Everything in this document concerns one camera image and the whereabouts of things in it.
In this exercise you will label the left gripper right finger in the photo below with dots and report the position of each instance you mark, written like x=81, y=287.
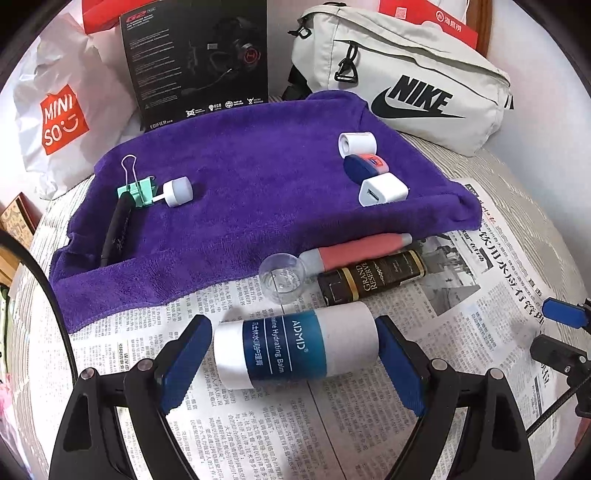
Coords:
x=431, y=393

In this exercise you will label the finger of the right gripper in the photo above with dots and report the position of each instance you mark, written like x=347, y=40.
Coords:
x=575, y=316
x=556, y=354

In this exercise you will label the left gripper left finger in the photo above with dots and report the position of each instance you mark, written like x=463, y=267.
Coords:
x=153, y=392

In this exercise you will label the white blue balm bottle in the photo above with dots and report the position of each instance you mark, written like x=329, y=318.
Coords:
x=310, y=345

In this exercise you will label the black pen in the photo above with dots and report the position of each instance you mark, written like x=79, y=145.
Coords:
x=115, y=237

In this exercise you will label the green binder clip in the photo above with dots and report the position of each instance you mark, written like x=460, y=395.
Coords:
x=143, y=191

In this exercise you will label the small white USB adapter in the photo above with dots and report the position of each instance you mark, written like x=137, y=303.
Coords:
x=175, y=192

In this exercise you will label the white charger plug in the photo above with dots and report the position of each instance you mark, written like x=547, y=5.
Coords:
x=382, y=189

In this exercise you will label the blue and pink case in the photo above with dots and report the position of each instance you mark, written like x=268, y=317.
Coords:
x=359, y=167

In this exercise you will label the small white cylinder roll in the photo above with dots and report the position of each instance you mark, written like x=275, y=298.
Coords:
x=357, y=143

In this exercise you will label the newspaper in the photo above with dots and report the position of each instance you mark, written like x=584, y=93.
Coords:
x=299, y=391

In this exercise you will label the striped mattress cover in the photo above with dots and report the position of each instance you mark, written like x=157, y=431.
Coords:
x=40, y=379

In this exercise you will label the pink and grey tube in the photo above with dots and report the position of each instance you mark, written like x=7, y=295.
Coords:
x=323, y=259

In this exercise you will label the clear plastic cup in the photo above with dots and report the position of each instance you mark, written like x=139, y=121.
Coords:
x=282, y=278

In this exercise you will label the purple towel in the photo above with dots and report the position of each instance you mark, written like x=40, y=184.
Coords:
x=266, y=179

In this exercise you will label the white Nike waist bag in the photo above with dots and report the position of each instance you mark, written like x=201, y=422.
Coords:
x=417, y=79

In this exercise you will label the white Miniso shopping bag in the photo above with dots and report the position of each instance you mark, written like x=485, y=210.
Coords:
x=71, y=108

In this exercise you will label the black headset box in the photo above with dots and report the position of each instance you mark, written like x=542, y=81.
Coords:
x=189, y=58

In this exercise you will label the red paper bag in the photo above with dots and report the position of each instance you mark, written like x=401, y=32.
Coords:
x=420, y=12

